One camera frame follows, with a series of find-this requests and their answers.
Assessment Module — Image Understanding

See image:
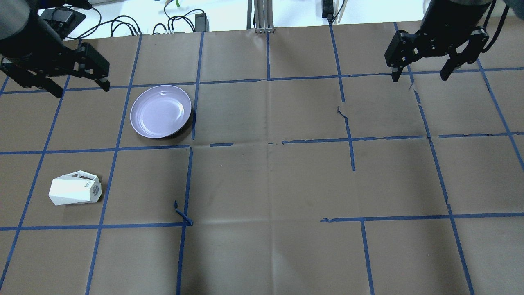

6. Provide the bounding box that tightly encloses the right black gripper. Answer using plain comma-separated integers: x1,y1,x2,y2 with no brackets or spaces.
385,26,490,83

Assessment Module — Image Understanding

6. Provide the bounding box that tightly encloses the white faceted cup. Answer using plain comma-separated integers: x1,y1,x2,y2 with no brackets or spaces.
48,170,102,206

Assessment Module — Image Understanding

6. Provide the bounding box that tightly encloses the aluminium frame post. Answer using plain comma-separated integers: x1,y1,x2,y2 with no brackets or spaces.
246,0,275,34

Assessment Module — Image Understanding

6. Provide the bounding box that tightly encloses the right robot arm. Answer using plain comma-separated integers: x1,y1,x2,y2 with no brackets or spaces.
385,0,523,82

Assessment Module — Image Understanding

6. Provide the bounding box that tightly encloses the black power adapter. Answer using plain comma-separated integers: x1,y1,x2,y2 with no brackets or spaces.
41,7,86,40

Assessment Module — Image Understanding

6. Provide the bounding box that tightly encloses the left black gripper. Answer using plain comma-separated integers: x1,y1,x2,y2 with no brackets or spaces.
1,42,111,99

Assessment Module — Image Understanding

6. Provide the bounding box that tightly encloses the lavender plate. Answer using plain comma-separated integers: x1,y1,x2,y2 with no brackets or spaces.
129,85,193,139

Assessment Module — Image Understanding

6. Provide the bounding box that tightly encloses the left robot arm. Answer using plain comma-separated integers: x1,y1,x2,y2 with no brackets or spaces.
0,0,111,98

